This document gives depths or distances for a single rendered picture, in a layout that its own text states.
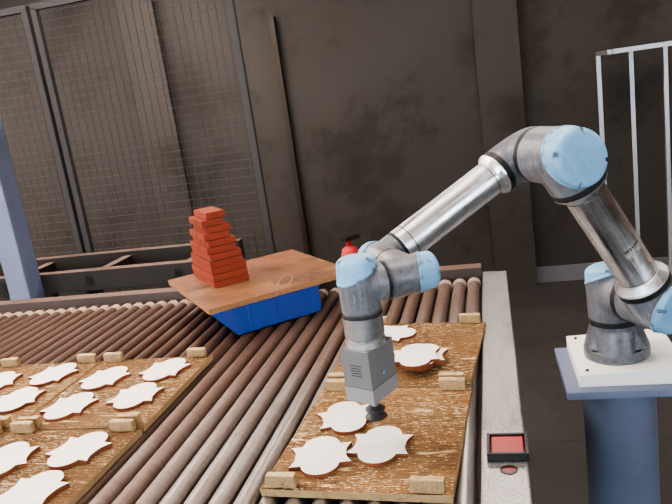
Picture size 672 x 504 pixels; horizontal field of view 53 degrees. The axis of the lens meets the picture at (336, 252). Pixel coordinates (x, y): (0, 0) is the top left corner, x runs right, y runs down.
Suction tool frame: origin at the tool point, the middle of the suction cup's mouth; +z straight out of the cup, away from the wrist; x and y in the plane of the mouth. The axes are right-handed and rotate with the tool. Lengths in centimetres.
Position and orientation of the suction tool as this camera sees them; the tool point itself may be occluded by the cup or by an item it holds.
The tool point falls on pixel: (376, 415)
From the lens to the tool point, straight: 133.5
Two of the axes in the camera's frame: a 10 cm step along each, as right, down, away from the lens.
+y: -5.9, 2.7, -7.6
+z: 1.4, 9.6, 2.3
